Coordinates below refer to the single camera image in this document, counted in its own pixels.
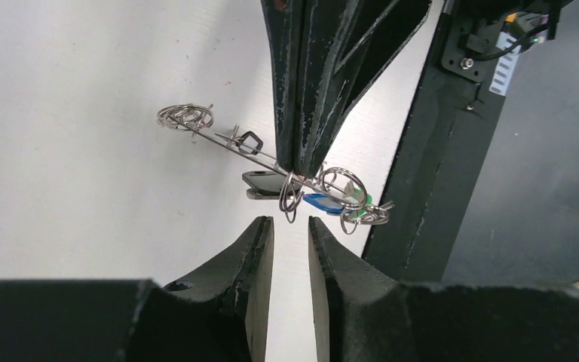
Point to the large metal keyring disc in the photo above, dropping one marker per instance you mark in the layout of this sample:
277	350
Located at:
337	183

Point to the blue key tag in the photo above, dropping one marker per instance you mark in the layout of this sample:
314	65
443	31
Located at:
323	203

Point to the key with black tag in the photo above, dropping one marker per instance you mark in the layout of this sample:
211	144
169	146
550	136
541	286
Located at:
266	185

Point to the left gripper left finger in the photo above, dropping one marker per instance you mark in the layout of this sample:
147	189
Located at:
217	312

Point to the green key tag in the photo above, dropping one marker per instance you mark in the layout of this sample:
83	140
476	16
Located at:
362	210

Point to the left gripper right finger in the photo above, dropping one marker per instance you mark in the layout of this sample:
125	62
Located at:
360	314

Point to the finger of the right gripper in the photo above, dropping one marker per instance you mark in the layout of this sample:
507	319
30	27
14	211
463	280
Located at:
345	46
285	23

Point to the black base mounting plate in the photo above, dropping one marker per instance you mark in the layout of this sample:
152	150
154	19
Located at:
449	129

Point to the black key tag on ring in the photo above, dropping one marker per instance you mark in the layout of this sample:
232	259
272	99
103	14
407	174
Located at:
249	143

